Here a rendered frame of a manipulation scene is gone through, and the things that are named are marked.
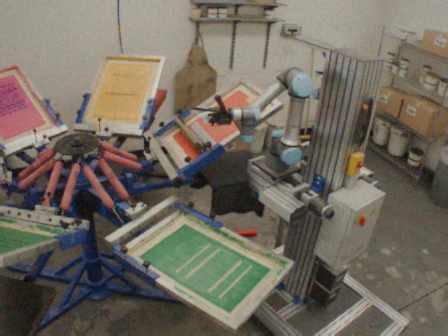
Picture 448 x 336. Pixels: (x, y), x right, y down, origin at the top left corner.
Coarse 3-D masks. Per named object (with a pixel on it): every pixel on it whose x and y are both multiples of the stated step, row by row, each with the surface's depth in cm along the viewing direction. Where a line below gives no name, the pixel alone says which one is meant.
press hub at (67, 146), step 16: (64, 144) 242; (80, 144) 242; (96, 144) 246; (80, 176) 250; (96, 176) 269; (64, 192) 249; (80, 192) 251; (80, 208) 253; (96, 240) 284; (96, 256) 289; (96, 272) 295; (80, 288) 304; (96, 288) 299
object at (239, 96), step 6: (234, 96) 298; (240, 96) 294; (246, 96) 291; (240, 102) 289; (246, 102) 286; (198, 120) 296; (180, 132) 296; (174, 138) 294; (180, 138) 290; (186, 138) 287; (180, 144) 285; (186, 144) 282
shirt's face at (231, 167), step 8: (232, 152) 327; (240, 152) 328; (216, 160) 314; (224, 160) 315; (232, 160) 316; (240, 160) 317; (208, 168) 302; (216, 168) 303; (224, 168) 304; (232, 168) 305; (240, 168) 306; (208, 176) 292; (216, 176) 293; (224, 176) 294; (232, 176) 295; (240, 176) 296; (248, 176) 297; (216, 184) 284; (224, 184) 285
